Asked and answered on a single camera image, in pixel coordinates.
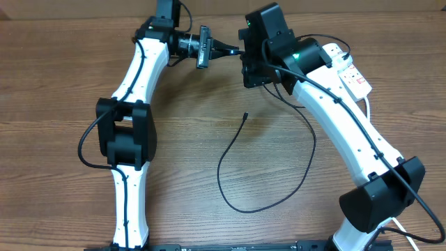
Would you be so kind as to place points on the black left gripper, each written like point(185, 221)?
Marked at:
point(203, 52)

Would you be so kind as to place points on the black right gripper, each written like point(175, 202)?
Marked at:
point(254, 78)

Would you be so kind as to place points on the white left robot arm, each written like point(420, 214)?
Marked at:
point(123, 138)

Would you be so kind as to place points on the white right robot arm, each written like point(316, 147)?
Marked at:
point(324, 80)

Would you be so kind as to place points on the white charger plug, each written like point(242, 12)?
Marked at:
point(340, 63)

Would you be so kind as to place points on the white power strip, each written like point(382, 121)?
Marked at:
point(355, 83)

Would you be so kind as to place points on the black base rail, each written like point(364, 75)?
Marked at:
point(308, 245)

